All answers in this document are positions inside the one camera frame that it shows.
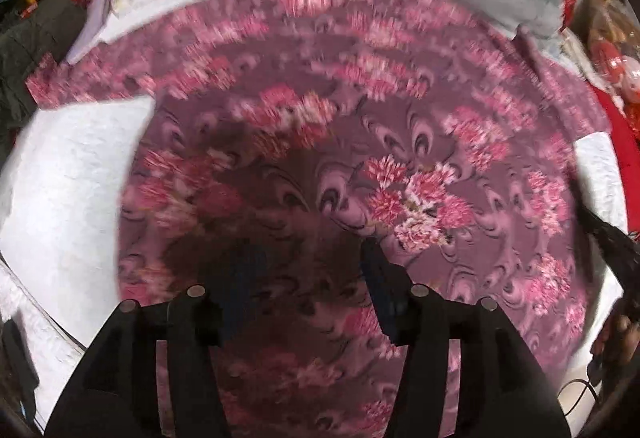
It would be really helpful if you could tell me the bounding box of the purple pink floral cloth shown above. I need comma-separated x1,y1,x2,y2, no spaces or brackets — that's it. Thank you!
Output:
25,0,612,438

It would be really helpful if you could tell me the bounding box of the black cable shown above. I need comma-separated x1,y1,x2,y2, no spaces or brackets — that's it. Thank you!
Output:
555,356,609,416

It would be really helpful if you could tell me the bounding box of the white quilted bedspread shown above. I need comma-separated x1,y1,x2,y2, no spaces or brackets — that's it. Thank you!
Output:
0,0,630,434

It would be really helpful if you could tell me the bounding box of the person's right hand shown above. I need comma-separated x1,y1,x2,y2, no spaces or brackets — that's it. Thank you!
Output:
590,298,639,366

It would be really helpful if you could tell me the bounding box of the dark green jacket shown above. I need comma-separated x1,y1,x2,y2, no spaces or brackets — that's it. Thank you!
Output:
1,0,86,159

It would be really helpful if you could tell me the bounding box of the red stuffed toy in plastic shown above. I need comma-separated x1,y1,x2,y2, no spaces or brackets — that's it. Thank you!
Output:
574,0,639,130

